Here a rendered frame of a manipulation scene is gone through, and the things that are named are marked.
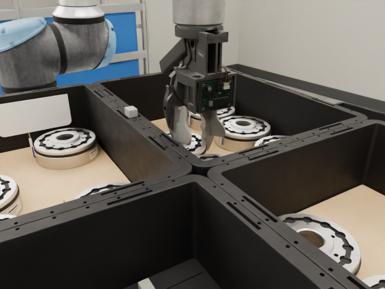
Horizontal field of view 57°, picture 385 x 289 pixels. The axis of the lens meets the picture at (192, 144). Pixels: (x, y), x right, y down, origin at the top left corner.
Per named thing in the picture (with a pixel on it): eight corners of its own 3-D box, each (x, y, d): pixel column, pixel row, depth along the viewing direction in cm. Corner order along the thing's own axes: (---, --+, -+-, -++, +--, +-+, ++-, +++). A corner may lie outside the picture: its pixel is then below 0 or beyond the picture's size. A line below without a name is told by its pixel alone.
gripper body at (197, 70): (192, 119, 51) (192, 32, 46) (167, 102, 58) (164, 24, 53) (236, 110, 54) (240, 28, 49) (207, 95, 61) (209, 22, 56)
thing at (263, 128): (205, 126, 68) (205, 123, 67) (243, 114, 73) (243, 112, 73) (243, 144, 61) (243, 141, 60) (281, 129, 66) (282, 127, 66)
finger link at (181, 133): (179, 168, 56) (188, 112, 53) (164, 153, 60) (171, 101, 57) (196, 167, 57) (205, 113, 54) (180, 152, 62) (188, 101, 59)
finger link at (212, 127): (219, 161, 59) (212, 111, 55) (201, 147, 64) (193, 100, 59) (235, 154, 60) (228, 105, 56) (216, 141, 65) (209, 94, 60)
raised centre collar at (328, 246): (275, 237, 38) (276, 233, 38) (307, 222, 41) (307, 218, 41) (311, 266, 35) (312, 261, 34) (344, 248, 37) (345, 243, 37)
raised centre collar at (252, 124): (224, 125, 67) (224, 121, 67) (243, 118, 70) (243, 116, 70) (243, 133, 64) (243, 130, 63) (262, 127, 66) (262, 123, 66)
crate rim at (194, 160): (90, 93, 70) (89, 81, 69) (216, 73, 84) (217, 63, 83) (199, 189, 39) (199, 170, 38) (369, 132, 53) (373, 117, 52)
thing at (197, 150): (137, 140, 62) (137, 137, 62) (188, 129, 66) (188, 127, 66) (160, 165, 54) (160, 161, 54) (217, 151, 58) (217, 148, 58)
